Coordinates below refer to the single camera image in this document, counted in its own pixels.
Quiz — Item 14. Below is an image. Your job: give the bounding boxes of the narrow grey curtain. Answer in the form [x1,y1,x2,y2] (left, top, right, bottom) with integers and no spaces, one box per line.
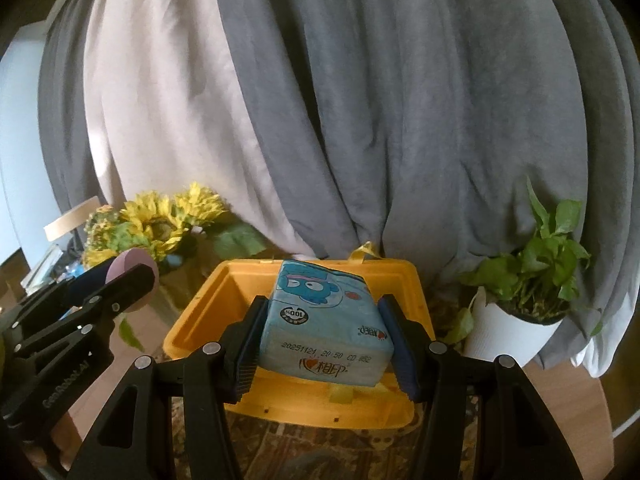
[37,0,132,221]

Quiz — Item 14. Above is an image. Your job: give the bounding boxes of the patterned table mat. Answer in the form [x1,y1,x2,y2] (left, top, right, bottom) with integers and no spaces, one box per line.
[167,385,483,480]

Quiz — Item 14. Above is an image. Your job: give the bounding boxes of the white sheer curtain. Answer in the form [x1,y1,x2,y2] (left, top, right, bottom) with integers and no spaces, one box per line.
[569,337,603,377]

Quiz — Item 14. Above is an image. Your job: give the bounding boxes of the blue tissue pack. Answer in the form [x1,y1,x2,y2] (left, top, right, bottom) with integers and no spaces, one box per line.
[257,259,397,389]

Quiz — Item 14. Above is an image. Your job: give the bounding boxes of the orange plastic crate yellow ribbons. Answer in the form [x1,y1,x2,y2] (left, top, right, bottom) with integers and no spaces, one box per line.
[162,241,436,431]

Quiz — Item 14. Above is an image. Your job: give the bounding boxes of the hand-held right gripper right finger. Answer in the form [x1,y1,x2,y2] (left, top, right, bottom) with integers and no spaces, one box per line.
[377,294,583,480]

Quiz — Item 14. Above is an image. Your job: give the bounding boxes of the stack of books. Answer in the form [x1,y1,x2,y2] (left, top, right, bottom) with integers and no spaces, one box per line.
[20,245,67,292]

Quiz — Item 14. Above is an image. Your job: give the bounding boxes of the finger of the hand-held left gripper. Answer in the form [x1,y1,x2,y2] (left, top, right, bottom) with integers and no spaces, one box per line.
[12,263,157,362]
[0,259,120,335]

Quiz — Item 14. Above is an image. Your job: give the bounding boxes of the green plant in white pot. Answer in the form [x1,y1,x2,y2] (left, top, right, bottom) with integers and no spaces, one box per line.
[442,175,607,370]

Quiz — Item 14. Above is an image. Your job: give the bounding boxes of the sunflower bouquet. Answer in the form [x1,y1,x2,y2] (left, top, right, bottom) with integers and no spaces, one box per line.
[81,182,272,353]

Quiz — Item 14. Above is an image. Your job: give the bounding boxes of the pink makeup sponge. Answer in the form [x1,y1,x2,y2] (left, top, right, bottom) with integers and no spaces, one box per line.
[105,248,161,316]

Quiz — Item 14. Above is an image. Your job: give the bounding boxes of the wide grey curtain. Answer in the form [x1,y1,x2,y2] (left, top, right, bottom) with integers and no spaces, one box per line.
[210,0,640,377]

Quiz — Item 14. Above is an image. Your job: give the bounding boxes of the beige curtain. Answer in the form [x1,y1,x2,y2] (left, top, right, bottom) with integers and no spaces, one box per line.
[82,0,321,261]

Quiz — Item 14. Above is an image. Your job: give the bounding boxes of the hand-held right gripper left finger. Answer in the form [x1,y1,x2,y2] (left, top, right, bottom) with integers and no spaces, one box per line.
[70,296,271,480]

